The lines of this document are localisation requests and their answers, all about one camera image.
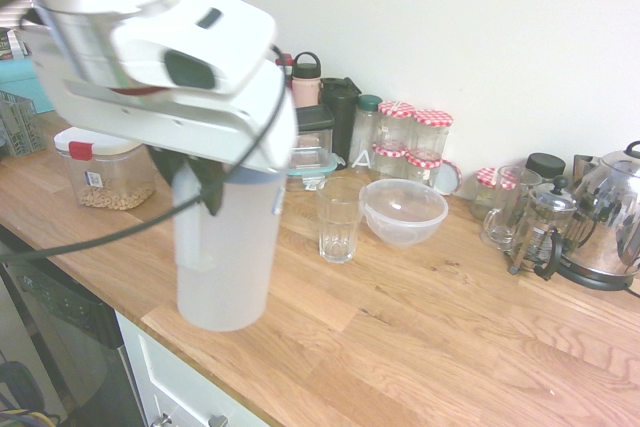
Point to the glass container teal lid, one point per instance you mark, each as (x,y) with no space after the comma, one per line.
(307,164)

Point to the glass jar red checked lid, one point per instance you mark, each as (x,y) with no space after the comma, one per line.
(422,169)
(390,162)
(396,122)
(432,134)

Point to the clear drinking glass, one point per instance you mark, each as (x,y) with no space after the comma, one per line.
(340,217)

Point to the teal box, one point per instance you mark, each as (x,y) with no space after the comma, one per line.
(22,77)

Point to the glass container black lid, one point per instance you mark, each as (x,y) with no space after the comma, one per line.
(315,122)

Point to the dark dishwasher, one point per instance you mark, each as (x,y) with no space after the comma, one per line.
(65,327)

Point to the glass French press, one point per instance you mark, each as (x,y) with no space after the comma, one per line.
(542,232)

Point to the shiny steel electric kettle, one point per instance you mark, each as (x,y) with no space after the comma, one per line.
(605,212)

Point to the dark printed box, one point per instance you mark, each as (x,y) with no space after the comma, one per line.
(10,44)

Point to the clear bottle green cap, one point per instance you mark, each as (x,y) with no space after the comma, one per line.
(367,132)

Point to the white cabinet drawer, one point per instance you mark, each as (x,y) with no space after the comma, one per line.
(165,372)

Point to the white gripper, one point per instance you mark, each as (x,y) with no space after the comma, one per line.
(200,122)

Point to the clear glass mug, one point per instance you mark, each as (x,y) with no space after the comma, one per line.
(505,217)

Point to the jar with black lid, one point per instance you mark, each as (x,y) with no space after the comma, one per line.
(545,164)

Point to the small jar red checked lid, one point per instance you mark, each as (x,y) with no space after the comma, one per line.
(487,192)

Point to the pink bottle black cap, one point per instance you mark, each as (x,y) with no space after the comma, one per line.
(306,89)

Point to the grey plastic crate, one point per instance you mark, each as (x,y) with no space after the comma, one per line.
(20,122)

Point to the cereal container white lid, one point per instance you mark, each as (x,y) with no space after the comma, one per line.
(110,167)

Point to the black shaker bottle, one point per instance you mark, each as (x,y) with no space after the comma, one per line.
(342,117)

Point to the clear plastic bowl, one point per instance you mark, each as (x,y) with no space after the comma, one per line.
(405,212)

